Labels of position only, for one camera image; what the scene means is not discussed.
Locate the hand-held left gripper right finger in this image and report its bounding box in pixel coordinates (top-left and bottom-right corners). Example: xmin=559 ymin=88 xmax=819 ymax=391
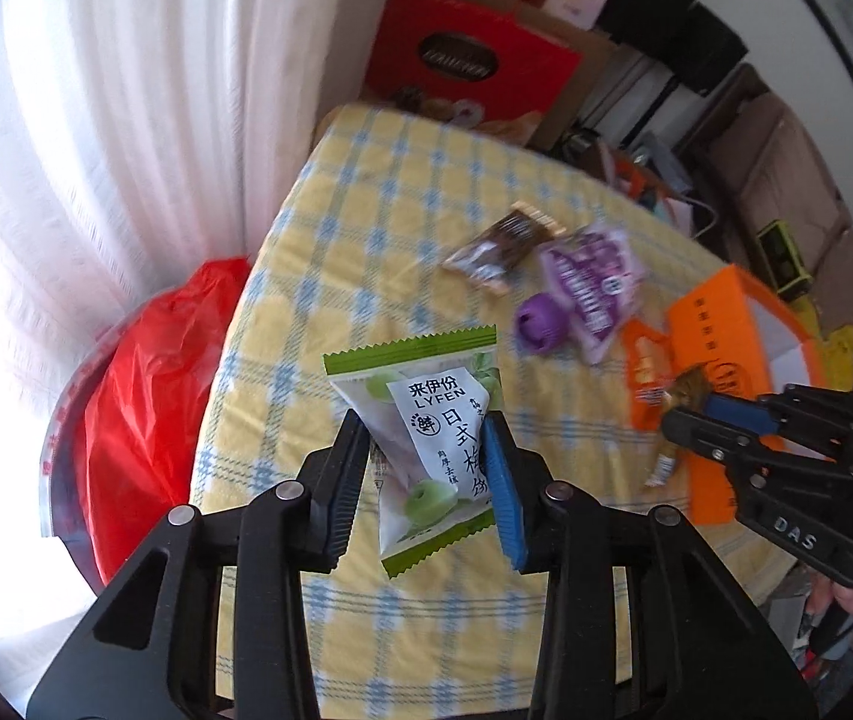
xmin=480 ymin=409 xmax=821 ymax=720

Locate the white open cardboard box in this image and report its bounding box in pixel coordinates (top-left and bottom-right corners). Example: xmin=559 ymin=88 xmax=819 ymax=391
xmin=591 ymin=142 xmax=720 ymax=241

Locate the white curtain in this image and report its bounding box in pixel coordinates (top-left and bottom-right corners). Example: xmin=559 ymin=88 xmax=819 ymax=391
xmin=0 ymin=0 xmax=412 ymax=616

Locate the small golden snack packet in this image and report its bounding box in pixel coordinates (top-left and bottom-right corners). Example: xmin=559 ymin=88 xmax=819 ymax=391
xmin=647 ymin=364 xmax=716 ymax=488

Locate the yellow plaid tablecloth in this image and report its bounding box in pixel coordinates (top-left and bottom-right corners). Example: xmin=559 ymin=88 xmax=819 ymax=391
xmin=190 ymin=103 xmax=828 ymax=720

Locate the wooden sofa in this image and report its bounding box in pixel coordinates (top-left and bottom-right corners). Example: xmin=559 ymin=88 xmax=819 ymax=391
xmin=677 ymin=64 xmax=853 ymax=338

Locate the beige sofa cushion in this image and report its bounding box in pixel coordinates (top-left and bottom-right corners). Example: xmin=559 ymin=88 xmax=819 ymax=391
xmin=704 ymin=94 xmax=825 ymax=233

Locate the green plum candy packet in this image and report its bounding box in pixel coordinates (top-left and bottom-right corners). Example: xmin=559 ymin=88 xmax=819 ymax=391
xmin=323 ymin=324 xmax=502 ymax=580

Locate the brown cardboard box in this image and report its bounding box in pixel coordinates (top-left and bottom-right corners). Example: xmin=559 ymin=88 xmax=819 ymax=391
xmin=403 ymin=0 xmax=622 ymax=151

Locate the dark brown snack packet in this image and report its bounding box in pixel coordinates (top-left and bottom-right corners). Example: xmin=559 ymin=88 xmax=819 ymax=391
xmin=442 ymin=201 xmax=566 ymax=295

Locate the orange cardboard box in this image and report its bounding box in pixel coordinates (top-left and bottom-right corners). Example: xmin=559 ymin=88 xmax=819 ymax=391
xmin=666 ymin=264 xmax=825 ymax=527

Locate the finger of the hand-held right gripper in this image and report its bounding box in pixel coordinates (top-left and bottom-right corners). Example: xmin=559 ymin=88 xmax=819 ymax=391
xmin=698 ymin=384 xmax=853 ymax=440
xmin=659 ymin=406 xmax=853 ymax=492

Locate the orange snack packet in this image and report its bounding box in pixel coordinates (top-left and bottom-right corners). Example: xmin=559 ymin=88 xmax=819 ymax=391
xmin=619 ymin=317 xmax=693 ymax=432

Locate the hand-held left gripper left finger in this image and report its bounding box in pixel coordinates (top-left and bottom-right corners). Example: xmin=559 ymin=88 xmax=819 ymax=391
xmin=28 ymin=409 xmax=371 ymax=720

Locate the yellow plastic bag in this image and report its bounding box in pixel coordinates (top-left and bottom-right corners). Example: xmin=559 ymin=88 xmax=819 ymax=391
xmin=801 ymin=292 xmax=853 ymax=391

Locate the purple jelly pouch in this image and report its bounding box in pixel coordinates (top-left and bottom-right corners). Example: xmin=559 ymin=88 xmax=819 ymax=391
xmin=514 ymin=225 xmax=648 ymax=367

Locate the red plastic bag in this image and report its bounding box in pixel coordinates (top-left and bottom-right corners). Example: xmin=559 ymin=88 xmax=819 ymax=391
xmin=73 ymin=257 xmax=253 ymax=586

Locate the round bin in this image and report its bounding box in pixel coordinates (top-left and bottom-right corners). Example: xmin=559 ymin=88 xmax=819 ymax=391
xmin=40 ymin=315 xmax=119 ymax=586

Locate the green black device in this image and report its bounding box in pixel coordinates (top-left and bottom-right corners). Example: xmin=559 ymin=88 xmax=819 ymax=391
xmin=755 ymin=220 xmax=813 ymax=299

